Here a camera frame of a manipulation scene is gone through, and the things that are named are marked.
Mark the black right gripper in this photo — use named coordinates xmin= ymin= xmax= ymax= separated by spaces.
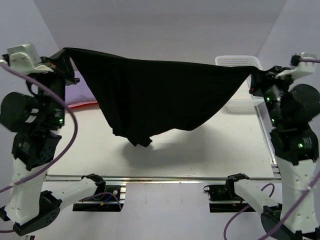
xmin=249 ymin=65 xmax=298 ymax=127

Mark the black t-shirt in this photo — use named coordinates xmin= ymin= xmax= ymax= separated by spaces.
xmin=56 ymin=47 xmax=258 ymax=147

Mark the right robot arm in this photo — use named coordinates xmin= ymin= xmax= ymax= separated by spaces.
xmin=224 ymin=66 xmax=320 ymax=240

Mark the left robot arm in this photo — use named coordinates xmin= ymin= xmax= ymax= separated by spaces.
xmin=0 ymin=51 xmax=106 ymax=236

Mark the white plastic basket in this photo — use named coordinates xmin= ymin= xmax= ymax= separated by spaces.
xmin=215 ymin=55 xmax=264 ymax=114

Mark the folded lavender t-shirt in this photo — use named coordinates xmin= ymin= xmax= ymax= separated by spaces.
xmin=65 ymin=71 xmax=97 ymax=105

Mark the folded red t-shirt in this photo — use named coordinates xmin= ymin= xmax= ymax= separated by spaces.
xmin=68 ymin=100 xmax=98 ymax=108

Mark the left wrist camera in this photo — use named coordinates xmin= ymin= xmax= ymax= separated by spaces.
xmin=0 ymin=43 xmax=54 ymax=75

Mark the aluminium table rail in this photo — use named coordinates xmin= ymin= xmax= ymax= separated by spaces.
xmin=44 ymin=175 xmax=285 ymax=183

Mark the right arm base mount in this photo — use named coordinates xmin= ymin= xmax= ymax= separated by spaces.
xmin=203 ymin=184 xmax=255 ymax=213

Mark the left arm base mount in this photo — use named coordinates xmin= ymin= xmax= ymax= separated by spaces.
xmin=72 ymin=182 xmax=126 ymax=213

